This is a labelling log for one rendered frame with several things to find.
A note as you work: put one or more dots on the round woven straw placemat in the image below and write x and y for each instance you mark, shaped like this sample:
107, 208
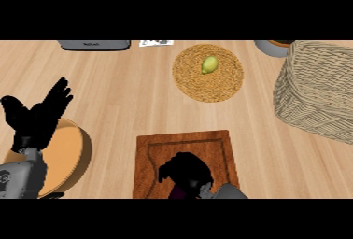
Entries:
208, 81

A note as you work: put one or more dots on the white printed card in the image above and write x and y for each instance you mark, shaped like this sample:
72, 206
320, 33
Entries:
156, 43

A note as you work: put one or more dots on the pale wicker basket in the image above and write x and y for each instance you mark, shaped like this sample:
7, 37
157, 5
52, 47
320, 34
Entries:
317, 93

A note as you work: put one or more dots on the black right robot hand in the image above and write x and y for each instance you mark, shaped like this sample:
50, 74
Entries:
190, 169

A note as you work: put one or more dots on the brown wooden cutting board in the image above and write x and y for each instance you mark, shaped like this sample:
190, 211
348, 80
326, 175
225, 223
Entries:
184, 149

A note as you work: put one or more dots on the dark purple eggplant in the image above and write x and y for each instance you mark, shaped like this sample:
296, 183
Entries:
177, 193

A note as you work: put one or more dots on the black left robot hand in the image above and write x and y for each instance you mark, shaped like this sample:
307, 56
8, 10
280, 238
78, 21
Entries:
39, 118

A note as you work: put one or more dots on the dark grey flat appliance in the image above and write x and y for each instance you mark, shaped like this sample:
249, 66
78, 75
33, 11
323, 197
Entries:
94, 45

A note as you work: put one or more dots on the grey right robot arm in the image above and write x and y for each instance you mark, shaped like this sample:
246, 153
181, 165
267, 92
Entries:
224, 192

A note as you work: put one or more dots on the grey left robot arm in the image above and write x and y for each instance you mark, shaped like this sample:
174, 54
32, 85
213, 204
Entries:
21, 177

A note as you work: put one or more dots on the green mango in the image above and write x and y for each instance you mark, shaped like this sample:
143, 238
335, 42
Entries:
209, 64

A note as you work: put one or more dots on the orange wooden bowl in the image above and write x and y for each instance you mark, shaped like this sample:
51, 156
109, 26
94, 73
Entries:
64, 155

